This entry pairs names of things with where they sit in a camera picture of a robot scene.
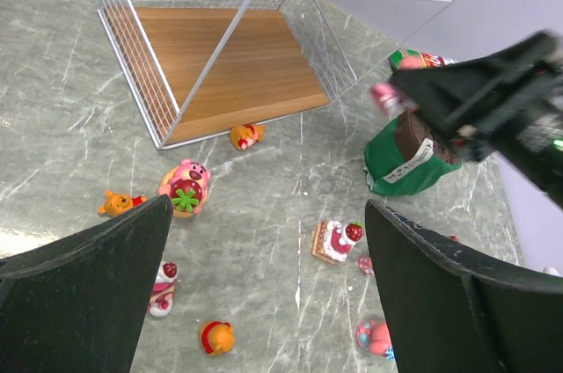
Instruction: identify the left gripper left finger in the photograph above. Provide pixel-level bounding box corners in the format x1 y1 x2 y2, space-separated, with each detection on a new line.
1 196 172 372

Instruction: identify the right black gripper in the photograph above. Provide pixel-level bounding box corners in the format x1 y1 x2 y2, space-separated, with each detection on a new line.
390 31 562 205

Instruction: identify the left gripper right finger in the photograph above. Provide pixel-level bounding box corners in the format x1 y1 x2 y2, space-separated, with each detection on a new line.
365 200 562 373

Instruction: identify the pink blue bear toy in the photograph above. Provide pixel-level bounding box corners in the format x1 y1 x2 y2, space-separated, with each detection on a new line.
356 320 395 361

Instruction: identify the pink bear green hat toy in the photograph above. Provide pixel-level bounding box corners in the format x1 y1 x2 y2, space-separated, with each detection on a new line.
358 254 375 276

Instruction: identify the green chips bag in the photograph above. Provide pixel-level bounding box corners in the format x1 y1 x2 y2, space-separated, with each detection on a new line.
387 48 457 72

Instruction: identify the green wrapped brown roll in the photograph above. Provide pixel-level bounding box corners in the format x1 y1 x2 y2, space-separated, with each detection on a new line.
364 113 462 196

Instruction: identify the pink bear cake toy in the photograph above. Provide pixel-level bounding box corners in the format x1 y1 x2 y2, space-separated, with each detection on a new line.
148 261 179 318

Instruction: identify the cream plastic cup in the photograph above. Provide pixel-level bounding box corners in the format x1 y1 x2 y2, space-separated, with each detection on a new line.
543 267 560 277

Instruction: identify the strawberry cake slice toy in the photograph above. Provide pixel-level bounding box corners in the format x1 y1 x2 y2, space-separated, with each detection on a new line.
311 220 363 264

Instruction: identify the small orange bear toy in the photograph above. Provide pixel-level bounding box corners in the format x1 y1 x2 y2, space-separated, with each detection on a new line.
199 321 236 356

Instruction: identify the pink bear strawberry donut toy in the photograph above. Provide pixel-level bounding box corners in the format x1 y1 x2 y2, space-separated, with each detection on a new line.
157 159 211 218

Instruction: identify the orange bear red shirt toy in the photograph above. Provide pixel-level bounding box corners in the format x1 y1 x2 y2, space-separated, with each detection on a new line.
229 124 267 150

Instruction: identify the white wire wooden shelf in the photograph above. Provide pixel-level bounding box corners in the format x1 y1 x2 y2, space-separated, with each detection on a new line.
98 0 452 150

